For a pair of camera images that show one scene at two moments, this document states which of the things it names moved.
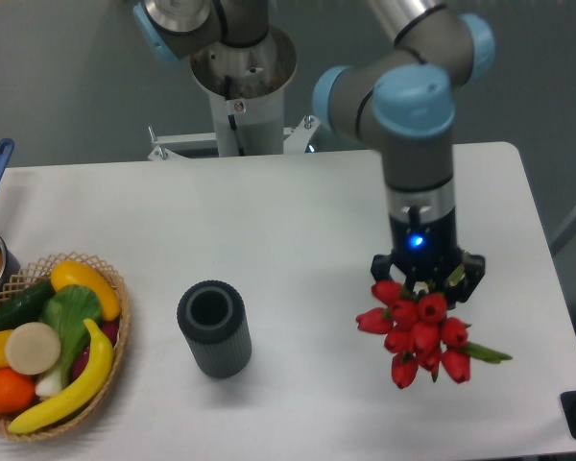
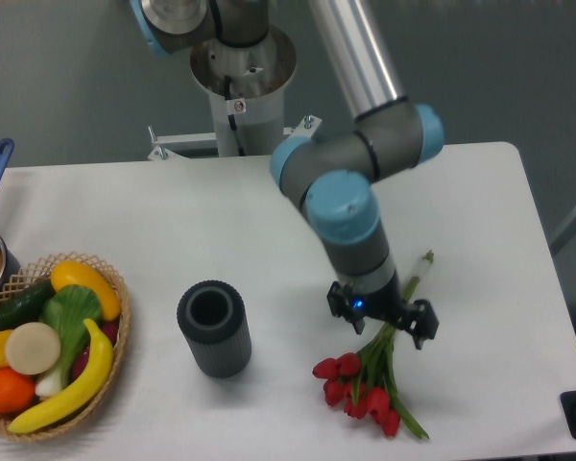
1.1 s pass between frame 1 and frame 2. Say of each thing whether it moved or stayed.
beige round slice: stayed
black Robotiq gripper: moved
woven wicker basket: stayed
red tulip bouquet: moved
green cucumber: stayed
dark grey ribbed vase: stayed
